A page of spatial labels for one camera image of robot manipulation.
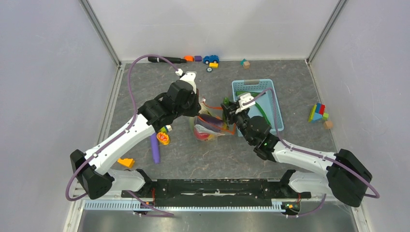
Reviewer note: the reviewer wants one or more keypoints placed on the black microphone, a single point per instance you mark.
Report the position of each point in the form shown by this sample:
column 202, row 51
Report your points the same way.
column 173, row 60

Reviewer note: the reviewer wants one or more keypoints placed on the blue toy car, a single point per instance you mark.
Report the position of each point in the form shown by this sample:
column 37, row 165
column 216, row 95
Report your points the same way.
column 211, row 59

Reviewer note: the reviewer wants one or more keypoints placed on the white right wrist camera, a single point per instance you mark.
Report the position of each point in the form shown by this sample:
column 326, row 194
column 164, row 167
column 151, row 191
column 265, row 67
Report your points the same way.
column 245, row 101

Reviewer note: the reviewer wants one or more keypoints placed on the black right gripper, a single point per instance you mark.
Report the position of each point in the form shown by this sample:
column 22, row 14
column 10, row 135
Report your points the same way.
column 229, row 111

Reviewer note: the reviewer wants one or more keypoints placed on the purple toy block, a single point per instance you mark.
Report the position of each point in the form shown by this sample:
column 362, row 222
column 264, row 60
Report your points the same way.
column 198, row 58

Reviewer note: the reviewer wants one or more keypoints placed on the light blue plastic basket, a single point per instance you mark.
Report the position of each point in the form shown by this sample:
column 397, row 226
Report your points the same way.
column 268, row 101

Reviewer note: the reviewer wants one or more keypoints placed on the colourful block stack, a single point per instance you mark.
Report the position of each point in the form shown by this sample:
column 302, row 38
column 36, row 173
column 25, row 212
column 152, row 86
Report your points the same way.
column 318, row 113

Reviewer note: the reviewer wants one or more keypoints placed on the yellow cheese wedge toy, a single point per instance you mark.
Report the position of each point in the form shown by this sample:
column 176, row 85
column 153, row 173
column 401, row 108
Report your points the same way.
column 126, row 162

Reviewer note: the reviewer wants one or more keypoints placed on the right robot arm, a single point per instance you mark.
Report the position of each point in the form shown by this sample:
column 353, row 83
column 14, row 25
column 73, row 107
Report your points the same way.
column 341, row 174

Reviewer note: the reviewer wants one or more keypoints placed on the orange toy piece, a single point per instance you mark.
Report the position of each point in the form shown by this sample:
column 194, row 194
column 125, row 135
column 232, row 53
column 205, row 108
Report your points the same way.
column 189, row 58

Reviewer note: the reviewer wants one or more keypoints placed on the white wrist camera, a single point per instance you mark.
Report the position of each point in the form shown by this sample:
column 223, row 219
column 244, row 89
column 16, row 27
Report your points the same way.
column 188, row 77
column 245, row 101

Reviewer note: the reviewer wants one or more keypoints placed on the purple toy stick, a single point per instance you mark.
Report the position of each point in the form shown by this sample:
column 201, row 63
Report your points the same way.
column 155, row 148

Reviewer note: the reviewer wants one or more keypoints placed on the green cucumber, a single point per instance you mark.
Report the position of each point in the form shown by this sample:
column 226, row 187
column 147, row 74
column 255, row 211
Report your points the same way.
column 226, row 101

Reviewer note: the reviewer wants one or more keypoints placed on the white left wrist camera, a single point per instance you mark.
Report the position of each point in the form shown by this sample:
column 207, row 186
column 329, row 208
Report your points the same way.
column 188, row 77

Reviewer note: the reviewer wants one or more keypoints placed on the yellow red toy disc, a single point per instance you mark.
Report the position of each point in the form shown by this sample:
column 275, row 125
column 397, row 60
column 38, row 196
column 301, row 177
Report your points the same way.
column 163, row 138

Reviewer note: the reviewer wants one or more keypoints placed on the teal and tan blocks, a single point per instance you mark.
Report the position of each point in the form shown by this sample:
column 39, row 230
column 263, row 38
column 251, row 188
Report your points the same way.
column 245, row 64

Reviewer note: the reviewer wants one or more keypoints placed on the tan wooden cube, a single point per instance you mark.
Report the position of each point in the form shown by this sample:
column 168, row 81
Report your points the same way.
column 328, row 124

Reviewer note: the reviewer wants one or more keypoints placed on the green blue white block stack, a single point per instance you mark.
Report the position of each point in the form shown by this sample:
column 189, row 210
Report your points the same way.
column 166, row 129

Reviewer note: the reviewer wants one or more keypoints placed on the purple eggplant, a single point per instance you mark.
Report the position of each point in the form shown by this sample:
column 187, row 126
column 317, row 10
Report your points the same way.
column 212, row 120

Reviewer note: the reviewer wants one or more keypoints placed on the clear zip top bag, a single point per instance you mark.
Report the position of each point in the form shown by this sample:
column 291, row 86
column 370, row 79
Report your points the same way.
column 210, row 124

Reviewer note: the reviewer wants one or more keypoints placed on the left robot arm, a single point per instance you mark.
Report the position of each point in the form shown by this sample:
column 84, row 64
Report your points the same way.
column 92, row 168

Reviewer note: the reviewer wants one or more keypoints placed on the red apple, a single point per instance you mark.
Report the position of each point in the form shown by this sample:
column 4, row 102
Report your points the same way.
column 203, row 136

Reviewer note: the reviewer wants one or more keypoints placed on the yellow toy block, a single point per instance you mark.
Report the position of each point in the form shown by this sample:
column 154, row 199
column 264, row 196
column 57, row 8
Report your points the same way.
column 213, row 65

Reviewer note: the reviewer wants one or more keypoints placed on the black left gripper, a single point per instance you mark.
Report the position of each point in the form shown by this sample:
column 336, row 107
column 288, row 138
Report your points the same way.
column 197, row 106

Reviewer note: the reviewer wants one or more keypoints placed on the green chili pepper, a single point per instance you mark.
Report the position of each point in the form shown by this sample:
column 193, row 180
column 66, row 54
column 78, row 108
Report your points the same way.
column 254, row 94

